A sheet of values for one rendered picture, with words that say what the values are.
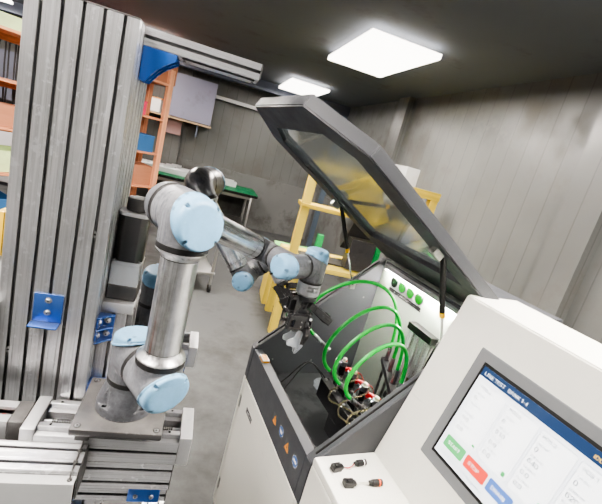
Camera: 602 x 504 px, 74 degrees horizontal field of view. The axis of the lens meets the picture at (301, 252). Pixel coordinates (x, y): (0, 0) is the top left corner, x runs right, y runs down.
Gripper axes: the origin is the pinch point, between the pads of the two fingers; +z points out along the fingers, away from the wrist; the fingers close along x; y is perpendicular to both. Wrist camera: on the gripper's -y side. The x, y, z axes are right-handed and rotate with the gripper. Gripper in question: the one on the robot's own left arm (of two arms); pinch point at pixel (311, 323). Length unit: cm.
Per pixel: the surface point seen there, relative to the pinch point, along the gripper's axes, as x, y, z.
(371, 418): 33.5, -7.5, 30.6
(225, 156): -633, 84, -301
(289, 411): 17.8, 19.0, 22.3
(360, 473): 40, 2, 41
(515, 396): 56, -44, 32
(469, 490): 56, -24, 48
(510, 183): -189, -179, -7
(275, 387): 6.6, 22.8, 15.1
